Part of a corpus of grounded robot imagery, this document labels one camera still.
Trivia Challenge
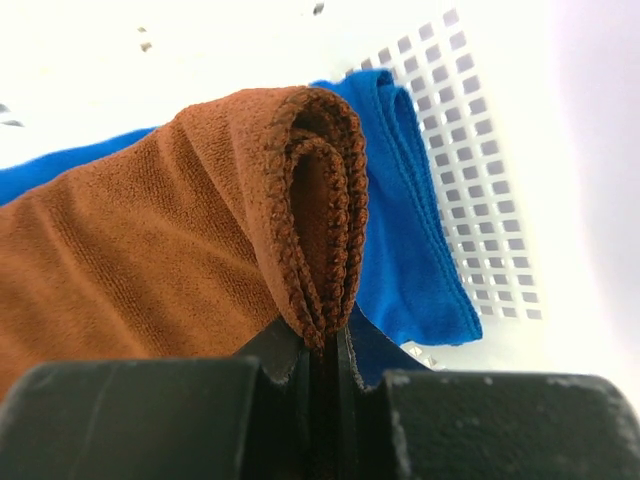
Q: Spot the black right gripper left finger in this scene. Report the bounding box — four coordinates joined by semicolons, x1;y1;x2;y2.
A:
1;321;309;479

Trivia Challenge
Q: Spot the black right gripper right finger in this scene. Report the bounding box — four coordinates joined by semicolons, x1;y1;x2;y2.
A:
337;314;639;479

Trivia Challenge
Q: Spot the blue towel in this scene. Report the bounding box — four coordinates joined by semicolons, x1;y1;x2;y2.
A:
0;68;484;389

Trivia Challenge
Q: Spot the brown towel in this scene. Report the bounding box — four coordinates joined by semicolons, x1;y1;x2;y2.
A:
1;87;368;390

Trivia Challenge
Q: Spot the white plastic mesh basket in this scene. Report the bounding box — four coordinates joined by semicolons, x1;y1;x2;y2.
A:
1;1;639;386

